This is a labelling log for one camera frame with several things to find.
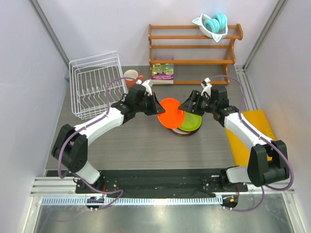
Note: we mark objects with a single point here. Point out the yellow board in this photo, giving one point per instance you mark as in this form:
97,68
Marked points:
239,151

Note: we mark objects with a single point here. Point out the orange plate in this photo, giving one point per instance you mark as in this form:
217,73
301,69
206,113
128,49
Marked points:
173,117

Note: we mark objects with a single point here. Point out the large red cream plate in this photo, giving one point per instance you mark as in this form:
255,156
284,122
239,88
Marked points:
172,130

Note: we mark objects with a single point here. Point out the white wire dish rack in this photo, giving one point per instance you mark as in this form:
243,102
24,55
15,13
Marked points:
93,85

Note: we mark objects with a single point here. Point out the colourful book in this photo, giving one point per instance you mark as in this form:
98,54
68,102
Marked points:
162,73

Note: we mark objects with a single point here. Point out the orange mug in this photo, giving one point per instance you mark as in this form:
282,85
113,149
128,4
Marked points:
131,77

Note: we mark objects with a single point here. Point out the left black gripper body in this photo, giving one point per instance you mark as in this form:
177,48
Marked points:
147,106

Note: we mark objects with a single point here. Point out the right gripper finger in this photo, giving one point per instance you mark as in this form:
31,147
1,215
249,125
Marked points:
194,96
187,106

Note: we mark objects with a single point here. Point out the perforated metal rail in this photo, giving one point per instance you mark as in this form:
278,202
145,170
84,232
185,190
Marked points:
90,200

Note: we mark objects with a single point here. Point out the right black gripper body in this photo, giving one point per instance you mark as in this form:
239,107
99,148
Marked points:
204,105

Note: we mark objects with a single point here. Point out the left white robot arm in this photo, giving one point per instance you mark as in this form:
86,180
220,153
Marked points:
71,146

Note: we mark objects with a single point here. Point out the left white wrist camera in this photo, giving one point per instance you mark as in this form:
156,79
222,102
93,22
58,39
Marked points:
147,84

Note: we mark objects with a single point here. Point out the red floral small plate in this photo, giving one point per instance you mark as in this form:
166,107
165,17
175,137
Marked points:
180,131

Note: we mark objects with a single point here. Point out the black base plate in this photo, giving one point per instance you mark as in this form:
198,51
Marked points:
167,183

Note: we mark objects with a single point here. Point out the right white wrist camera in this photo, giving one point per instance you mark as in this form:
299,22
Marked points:
206,85

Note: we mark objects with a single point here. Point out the teal headphones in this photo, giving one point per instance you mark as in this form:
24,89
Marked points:
216,24

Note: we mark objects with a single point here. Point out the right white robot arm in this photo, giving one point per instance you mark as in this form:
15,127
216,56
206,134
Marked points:
268,160

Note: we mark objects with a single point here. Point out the green plate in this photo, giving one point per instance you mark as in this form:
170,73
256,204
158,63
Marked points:
191,122

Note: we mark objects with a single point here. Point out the white cat ear bowl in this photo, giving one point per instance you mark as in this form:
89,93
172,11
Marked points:
215,36

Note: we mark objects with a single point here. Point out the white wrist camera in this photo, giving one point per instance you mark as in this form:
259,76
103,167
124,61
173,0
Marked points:
206,85
147,84

